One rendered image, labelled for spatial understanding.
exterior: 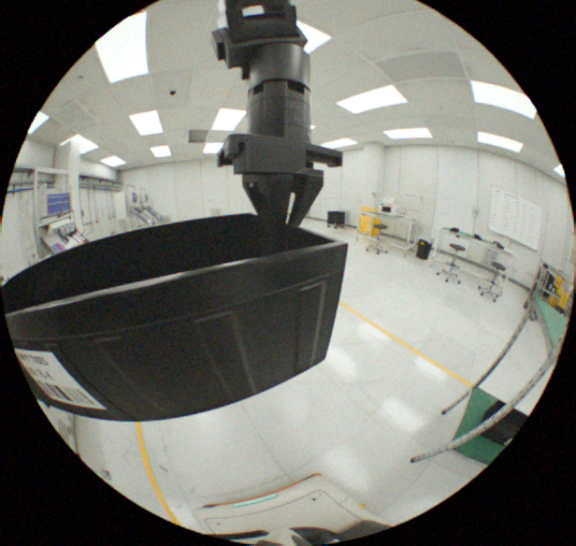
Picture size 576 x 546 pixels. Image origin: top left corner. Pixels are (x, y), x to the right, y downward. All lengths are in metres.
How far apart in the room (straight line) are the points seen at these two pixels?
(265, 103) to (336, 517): 1.06
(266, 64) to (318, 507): 1.06
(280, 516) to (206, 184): 8.57
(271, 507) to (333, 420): 0.66
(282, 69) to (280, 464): 1.27
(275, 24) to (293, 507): 1.11
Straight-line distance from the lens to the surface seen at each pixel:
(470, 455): 1.17
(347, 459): 1.20
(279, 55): 0.18
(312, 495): 0.89
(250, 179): 0.15
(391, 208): 4.40
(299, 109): 0.15
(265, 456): 1.16
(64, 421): 1.86
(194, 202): 8.17
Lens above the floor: 1.15
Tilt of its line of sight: 22 degrees down
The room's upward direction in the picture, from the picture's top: straight up
